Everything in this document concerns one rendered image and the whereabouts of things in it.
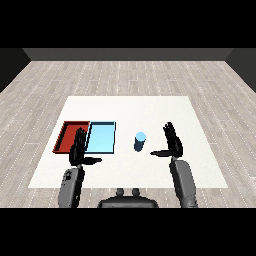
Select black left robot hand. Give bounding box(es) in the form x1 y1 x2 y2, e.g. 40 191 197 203
68 127 103 167

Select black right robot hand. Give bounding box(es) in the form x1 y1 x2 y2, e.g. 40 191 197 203
150 121 185 160

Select red shallow open box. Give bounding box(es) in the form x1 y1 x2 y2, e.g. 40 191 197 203
52 120 91 155

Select light blue shallow open box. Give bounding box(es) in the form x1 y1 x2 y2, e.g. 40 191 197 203
83 121 117 155

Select small blue can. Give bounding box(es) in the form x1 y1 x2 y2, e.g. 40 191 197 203
133 131 147 153

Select dark grey robot body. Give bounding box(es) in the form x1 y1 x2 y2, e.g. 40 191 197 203
97 188 160 209

